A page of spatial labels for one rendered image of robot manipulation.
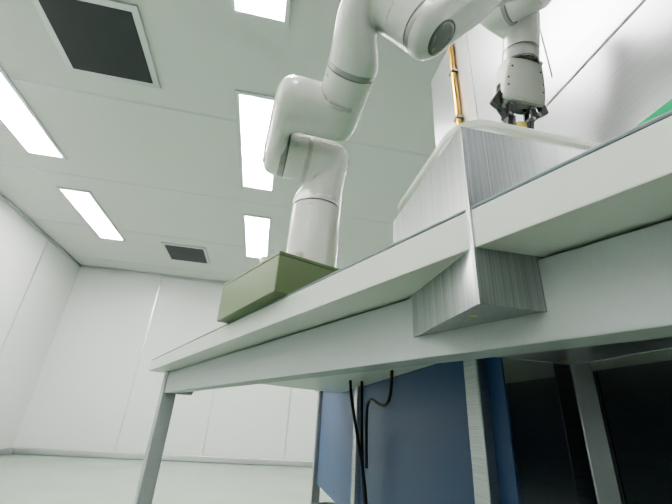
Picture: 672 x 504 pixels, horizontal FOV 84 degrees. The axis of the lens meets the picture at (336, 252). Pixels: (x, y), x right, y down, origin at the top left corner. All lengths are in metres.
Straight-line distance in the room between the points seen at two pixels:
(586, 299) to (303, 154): 0.57
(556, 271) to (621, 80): 0.68
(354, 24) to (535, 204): 0.48
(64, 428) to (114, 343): 1.24
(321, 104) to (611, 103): 0.56
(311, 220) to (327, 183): 0.08
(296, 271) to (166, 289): 6.37
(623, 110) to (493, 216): 0.64
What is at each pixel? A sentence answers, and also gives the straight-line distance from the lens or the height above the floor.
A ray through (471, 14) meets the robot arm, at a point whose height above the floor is 1.17.
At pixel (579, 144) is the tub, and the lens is 0.41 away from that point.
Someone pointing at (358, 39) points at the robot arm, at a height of 1.14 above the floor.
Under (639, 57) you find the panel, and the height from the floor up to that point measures 1.22.
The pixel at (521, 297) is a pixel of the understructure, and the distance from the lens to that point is 0.29.
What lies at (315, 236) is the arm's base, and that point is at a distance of 0.66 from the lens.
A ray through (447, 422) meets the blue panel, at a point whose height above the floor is 0.61.
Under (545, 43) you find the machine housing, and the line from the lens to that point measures 1.26.
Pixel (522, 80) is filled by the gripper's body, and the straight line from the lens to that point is 0.95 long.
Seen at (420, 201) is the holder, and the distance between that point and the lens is 0.39.
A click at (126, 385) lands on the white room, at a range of 6.67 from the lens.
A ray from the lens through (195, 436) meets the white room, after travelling 6.43.
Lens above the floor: 0.59
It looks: 25 degrees up
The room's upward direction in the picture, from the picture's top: 4 degrees clockwise
